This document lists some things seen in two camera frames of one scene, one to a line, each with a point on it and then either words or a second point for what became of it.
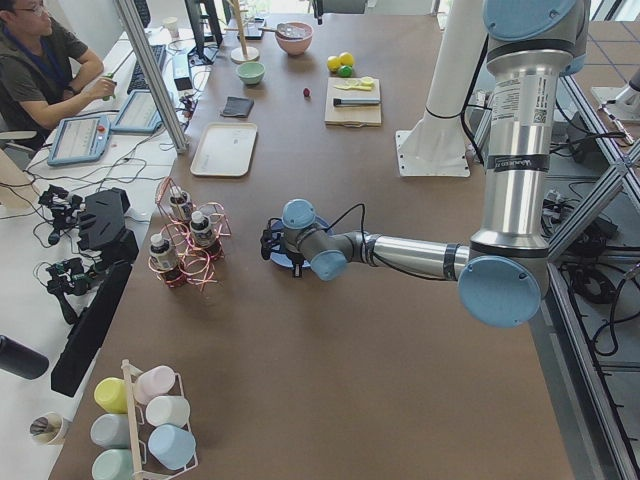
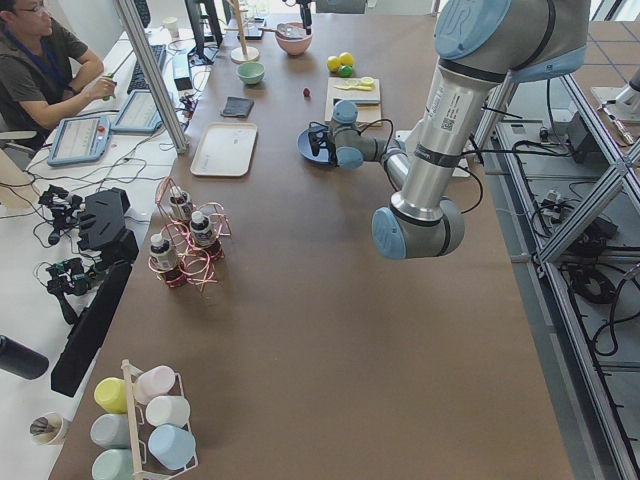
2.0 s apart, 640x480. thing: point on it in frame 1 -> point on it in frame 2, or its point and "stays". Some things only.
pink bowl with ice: x=294 y=37 stays
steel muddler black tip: x=356 y=100 stays
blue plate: x=286 y=260 -> x=305 y=146
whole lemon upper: x=347 y=59 stays
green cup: x=113 y=464 stays
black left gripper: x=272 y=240 -> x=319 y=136
